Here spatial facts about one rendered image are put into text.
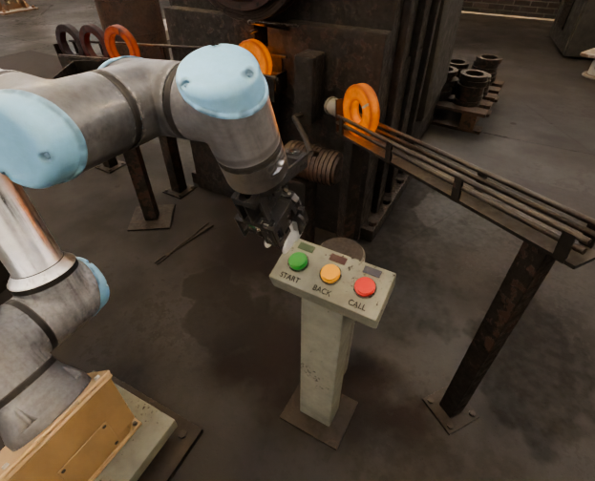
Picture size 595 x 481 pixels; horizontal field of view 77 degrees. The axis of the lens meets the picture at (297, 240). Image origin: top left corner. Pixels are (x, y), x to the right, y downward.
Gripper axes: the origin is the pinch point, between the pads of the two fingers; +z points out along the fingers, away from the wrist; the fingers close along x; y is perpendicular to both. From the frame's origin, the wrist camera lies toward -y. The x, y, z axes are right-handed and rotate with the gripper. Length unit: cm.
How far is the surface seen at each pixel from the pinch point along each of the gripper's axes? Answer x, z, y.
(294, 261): -1.0, 9.3, 0.7
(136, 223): -114, 77, -18
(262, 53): -55, 17, -75
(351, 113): -13, 21, -58
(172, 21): -104, 15, -84
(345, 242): 2.5, 24.5, -15.3
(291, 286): 0.5, 10.8, 5.7
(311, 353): 4.6, 33.1, 12.1
